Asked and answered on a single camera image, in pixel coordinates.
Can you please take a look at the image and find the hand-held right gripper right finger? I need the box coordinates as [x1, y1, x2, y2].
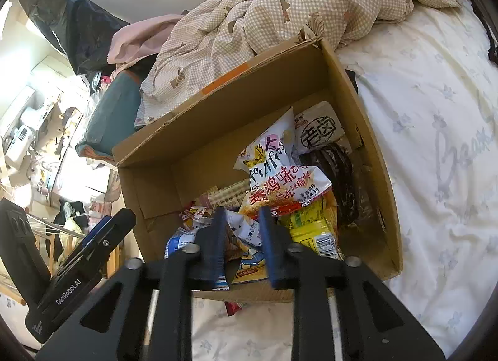
[259, 206, 446, 361]

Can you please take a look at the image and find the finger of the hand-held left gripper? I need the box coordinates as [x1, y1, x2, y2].
[58, 209, 137, 281]
[83, 214, 118, 246]

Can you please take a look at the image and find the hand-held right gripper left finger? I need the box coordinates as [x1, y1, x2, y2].
[35, 206, 232, 361]

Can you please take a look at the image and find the red white rice cake packet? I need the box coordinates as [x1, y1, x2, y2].
[225, 210, 266, 250]

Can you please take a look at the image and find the blue white snack packet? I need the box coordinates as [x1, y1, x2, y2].
[165, 228, 200, 258]

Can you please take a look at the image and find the beige striped wafer packet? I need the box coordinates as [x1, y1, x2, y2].
[208, 179, 250, 210]

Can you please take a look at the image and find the cardboard box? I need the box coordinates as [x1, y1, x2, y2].
[112, 36, 403, 303]

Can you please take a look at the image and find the hanging dark clothing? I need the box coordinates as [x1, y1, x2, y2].
[52, 201, 91, 261]

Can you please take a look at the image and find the yellow blue cartoon snack packet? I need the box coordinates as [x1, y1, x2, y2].
[231, 248, 271, 282]

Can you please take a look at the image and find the small red white snack packet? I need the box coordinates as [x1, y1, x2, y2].
[181, 206, 214, 229]

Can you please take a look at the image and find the white orange crisps packet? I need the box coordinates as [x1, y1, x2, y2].
[233, 106, 333, 218]

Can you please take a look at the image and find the white kitchen appliance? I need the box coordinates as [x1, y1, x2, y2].
[4, 116, 37, 163]

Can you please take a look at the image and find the teal cushion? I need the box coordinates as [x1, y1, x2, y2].
[76, 69, 146, 161]

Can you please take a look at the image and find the dark snack packet white label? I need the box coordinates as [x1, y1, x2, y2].
[294, 101, 356, 225]

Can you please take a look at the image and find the white printed bed sheet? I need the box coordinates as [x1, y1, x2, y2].
[190, 0, 498, 361]

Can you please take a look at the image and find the pink cloth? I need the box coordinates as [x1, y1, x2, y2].
[107, 17, 183, 70]

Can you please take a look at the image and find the black plastic bag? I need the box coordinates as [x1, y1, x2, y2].
[13, 0, 131, 76]

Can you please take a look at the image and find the beige checked quilt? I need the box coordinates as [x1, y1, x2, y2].
[134, 0, 462, 128]

